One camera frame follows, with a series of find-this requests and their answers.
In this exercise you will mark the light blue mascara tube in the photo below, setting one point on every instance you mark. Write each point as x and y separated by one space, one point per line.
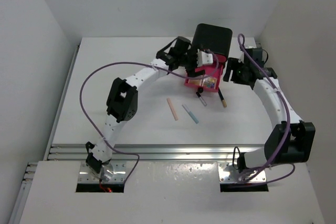
193 117

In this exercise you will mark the nine-pan warm eyeshadow palette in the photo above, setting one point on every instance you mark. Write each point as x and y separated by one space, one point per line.
197 82

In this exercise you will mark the aluminium rail frame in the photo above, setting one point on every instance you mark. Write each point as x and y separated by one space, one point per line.
173 164

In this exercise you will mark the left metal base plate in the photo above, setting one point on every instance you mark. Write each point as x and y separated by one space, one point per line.
112 173

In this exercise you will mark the pink drawer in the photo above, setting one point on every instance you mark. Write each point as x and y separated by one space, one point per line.
221 59
210 71

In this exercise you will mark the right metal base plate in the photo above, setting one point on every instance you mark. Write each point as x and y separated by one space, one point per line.
229 175

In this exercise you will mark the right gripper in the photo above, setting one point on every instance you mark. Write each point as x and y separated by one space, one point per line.
232 64

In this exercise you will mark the pink stick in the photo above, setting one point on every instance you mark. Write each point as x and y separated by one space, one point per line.
173 111

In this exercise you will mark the black gold eyeliner pencil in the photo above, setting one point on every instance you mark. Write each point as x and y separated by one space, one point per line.
222 98

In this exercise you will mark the colourful eyeshadow palette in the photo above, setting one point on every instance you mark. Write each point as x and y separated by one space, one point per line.
210 82

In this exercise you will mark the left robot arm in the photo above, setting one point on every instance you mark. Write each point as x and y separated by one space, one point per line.
122 100

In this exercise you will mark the metal base plate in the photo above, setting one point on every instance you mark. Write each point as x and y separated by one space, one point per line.
229 175
112 173

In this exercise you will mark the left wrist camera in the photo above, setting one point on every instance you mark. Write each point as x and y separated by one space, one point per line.
204 58

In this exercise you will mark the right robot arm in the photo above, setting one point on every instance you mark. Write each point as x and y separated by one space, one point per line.
291 138

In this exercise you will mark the black drawer cabinet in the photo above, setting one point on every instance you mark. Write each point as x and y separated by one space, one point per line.
215 38

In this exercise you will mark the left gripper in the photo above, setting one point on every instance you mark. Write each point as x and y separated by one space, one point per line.
189 70

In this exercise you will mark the clear black-cap lip gloss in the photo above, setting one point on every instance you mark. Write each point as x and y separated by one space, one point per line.
201 99

